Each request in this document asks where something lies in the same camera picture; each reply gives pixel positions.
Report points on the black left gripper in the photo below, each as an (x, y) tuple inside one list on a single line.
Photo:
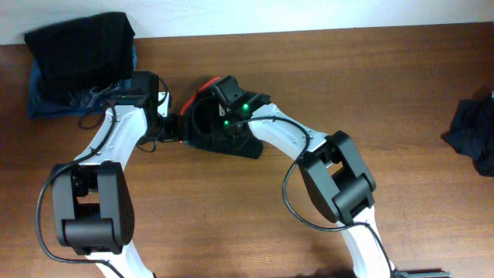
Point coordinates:
[(173, 133)]

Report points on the black leggings red waistband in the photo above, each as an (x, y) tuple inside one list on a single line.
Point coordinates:
[(200, 116)]

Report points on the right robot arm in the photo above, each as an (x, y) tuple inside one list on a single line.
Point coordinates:
[(337, 180)]

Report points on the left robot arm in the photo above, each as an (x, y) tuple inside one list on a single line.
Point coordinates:
[(94, 214)]

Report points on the folded blue jeans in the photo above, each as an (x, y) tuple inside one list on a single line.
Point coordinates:
[(42, 104)]

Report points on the folded black garment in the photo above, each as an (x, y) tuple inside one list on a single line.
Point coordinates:
[(104, 27)]

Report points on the dark crumpled garment pile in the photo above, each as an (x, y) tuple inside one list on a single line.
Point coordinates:
[(471, 132)]

